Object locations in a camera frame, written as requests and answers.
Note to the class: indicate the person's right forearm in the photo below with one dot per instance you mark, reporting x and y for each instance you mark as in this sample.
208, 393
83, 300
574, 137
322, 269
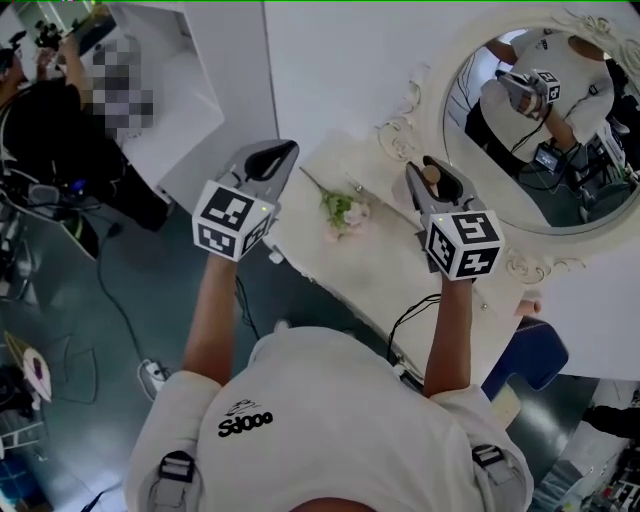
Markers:
450, 340

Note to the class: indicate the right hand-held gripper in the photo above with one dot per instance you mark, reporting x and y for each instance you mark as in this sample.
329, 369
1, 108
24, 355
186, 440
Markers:
462, 245

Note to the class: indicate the blue chair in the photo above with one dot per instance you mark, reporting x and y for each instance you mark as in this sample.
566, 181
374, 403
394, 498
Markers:
530, 355

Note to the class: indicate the small container with wooden lid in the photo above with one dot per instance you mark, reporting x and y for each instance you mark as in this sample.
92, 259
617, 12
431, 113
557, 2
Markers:
431, 175

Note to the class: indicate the white ornate oval mirror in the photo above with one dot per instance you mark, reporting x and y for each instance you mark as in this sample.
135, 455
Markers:
530, 165

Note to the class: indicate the black camera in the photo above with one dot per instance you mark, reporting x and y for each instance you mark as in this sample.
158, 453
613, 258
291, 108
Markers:
49, 34

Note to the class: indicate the white power strip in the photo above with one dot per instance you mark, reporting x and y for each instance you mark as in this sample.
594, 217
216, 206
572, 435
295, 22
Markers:
152, 375

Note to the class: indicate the person's white t-shirt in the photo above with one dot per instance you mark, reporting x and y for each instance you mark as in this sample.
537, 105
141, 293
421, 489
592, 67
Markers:
325, 425

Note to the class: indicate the white cabinet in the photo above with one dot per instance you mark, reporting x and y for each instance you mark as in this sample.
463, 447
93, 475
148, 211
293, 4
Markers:
175, 100

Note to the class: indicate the artificial pink flower bouquet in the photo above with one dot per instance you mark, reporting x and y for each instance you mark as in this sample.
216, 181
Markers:
342, 210

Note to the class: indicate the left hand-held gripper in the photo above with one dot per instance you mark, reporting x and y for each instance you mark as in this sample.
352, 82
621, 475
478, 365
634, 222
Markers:
235, 215

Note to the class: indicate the person's left forearm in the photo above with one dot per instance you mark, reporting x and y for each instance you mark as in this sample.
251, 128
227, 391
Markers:
210, 320

